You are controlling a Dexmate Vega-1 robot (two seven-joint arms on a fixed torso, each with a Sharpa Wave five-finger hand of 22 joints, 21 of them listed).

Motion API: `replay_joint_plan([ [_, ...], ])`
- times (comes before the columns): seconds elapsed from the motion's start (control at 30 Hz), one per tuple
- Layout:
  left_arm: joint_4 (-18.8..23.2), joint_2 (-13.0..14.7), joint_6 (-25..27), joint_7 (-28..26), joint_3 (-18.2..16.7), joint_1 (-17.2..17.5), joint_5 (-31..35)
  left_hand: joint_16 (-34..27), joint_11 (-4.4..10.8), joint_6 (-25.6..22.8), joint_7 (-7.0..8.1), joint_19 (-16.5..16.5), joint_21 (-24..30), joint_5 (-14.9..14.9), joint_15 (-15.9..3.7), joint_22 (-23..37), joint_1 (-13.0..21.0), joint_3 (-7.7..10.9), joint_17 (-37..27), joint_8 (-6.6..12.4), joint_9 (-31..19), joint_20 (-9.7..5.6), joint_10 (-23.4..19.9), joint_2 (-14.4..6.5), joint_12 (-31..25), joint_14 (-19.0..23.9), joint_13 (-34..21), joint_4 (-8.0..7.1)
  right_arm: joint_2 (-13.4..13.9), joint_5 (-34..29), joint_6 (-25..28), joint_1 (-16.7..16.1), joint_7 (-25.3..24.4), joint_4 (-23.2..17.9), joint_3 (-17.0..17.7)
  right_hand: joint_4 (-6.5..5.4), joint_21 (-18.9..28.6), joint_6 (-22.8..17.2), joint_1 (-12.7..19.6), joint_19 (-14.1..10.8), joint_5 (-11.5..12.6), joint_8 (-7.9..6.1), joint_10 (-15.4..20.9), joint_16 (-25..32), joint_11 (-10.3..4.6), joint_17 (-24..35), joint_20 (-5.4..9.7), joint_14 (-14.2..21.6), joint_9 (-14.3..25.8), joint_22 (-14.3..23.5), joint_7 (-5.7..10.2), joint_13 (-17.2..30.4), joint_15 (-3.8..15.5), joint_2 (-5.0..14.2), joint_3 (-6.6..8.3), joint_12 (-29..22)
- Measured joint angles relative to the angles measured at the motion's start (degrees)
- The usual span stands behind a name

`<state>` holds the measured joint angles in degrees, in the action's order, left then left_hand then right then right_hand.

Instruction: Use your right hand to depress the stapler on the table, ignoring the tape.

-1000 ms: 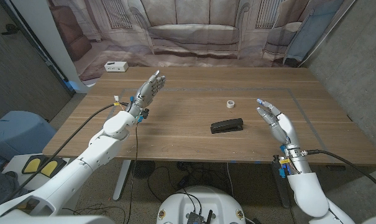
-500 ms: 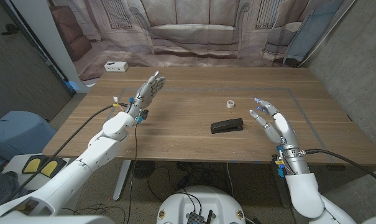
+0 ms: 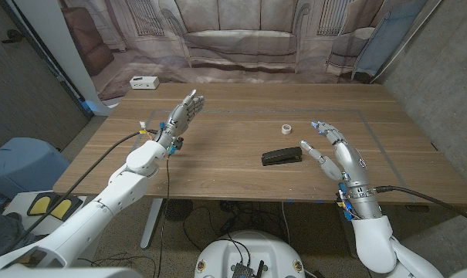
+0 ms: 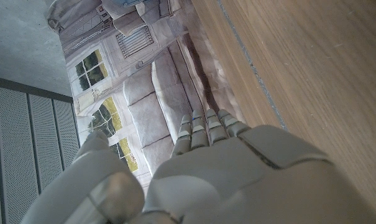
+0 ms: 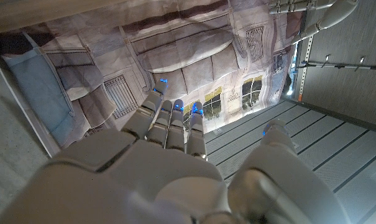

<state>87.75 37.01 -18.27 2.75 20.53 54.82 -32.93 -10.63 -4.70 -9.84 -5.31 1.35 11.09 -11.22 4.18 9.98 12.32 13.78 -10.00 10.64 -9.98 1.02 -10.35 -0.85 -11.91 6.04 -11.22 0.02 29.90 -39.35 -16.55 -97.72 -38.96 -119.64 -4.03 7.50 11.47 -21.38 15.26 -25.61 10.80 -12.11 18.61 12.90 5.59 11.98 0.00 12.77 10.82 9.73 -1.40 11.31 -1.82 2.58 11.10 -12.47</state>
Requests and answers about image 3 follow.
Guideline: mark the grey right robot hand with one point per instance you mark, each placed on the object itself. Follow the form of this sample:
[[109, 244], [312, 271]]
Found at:
[[350, 162]]

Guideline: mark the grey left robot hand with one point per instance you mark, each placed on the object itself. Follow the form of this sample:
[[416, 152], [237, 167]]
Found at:
[[181, 117]]

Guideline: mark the black rectangular case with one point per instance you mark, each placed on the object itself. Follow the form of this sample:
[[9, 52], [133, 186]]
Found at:
[[281, 155]]

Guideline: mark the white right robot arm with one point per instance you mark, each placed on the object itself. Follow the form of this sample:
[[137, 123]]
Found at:
[[374, 239]]

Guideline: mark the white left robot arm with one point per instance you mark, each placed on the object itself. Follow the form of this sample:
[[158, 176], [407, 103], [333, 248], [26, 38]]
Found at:
[[132, 185]]

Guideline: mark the white tape roll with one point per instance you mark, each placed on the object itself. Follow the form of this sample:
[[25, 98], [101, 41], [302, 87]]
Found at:
[[286, 129]]

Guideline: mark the white power box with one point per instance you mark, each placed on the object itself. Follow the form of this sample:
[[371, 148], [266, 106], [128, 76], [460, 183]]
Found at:
[[144, 82]]

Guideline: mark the grey table leg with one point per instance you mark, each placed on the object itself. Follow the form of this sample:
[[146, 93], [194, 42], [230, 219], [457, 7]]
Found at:
[[347, 235]]

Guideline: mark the round black floor fan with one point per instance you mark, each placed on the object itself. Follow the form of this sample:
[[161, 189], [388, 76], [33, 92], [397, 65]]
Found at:
[[178, 209]]

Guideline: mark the printed sofa room backdrop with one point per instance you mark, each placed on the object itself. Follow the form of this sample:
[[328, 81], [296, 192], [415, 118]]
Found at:
[[241, 42]]

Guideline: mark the white table leg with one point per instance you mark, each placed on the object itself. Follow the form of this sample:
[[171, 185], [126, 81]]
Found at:
[[152, 224]]

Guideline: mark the white robot torso base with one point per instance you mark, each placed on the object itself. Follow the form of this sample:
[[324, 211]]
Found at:
[[252, 251]]

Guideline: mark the blue grey leaning panel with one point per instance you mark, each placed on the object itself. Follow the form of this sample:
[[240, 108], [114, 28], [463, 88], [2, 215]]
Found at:
[[387, 34]]

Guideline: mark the white pillar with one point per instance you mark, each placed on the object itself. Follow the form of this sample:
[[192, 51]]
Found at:
[[59, 46]]

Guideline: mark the black electronics module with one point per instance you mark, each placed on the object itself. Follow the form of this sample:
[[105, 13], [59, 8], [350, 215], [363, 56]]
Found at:
[[244, 270]]

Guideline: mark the yellow and black foot pedal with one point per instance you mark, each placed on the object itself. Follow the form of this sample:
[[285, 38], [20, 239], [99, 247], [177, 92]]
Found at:
[[44, 204]]

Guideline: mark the blue chair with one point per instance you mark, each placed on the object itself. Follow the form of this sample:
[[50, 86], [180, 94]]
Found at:
[[21, 166]]

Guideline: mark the white floor mat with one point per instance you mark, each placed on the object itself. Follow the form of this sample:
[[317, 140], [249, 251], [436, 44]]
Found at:
[[19, 201]]

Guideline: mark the person in grey trousers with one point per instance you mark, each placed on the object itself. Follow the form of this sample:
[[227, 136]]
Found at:
[[1, 235]]

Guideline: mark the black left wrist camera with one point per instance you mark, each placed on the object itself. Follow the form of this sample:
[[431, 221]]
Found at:
[[178, 144]]

